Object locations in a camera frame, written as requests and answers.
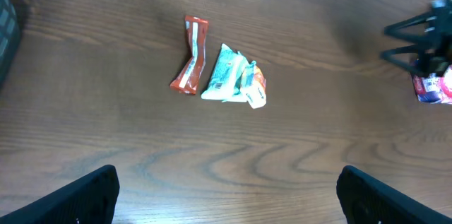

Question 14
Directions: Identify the red-orange snack bar wrapper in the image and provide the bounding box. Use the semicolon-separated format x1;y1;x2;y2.
169;16;209;95

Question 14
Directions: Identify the grey plastic shopping basket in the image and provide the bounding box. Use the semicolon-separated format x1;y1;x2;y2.
0;0;21;86

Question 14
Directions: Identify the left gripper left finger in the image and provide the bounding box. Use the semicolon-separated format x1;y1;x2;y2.
1;165;120;224

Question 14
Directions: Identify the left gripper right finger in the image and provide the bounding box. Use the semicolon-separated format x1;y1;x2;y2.
336;165;451;224

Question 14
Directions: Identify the orange white snack packet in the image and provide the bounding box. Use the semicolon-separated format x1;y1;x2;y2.
239;61;266;109

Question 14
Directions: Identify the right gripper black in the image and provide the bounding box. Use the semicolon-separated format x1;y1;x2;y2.
380;0;451;77

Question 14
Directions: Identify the purple sanitary pad pack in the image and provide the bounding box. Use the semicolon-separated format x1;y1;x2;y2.
412;66;452;105

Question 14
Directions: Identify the teal snack packet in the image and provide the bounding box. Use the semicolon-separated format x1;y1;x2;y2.
201;43;258;104

